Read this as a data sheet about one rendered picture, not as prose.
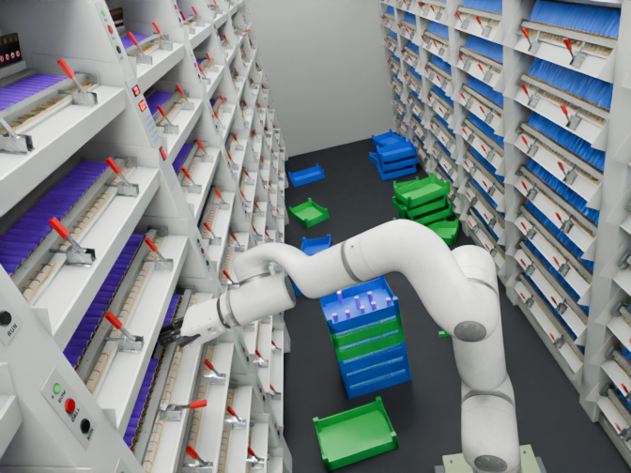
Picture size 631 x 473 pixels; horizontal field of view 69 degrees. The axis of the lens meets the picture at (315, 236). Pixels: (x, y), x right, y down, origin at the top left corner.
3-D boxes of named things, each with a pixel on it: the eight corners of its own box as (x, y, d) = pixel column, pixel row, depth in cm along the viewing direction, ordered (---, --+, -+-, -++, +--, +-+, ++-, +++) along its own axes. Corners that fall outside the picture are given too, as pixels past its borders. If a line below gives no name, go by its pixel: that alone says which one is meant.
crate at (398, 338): (390, 312, 215) (387, 299, 211) (405, 342, 197) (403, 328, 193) (328, 331, 213) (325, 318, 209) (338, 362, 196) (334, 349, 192)
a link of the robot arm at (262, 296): (224, 287, 102) (237, 327, 101) (278, 267, 100) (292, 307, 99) (238, 286, 110) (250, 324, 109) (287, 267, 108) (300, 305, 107)
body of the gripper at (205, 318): (235, 337, 103) (191, 353, 105) (238, 308, 112) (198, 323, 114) (219, 313, 100) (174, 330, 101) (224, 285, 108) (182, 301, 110)
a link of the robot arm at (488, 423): (518, 440, 119) (512, 378, 107) (526, 514, 104) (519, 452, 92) (469, 437, 123) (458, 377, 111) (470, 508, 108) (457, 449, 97)
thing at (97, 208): (160, 184, 116) (158, 131, 109) (56, 361, 64) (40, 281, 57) (75, 176, 114) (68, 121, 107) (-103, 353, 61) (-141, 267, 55)
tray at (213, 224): (235, 201, 196) (236, 171, 190) (216, 285, 144) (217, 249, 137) (186, 197, 194) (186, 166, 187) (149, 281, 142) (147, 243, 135)
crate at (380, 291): (385, 286, 207) (382, 271, 203) (400, 313, 189) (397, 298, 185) (321, 305, 205) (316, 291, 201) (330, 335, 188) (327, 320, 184)
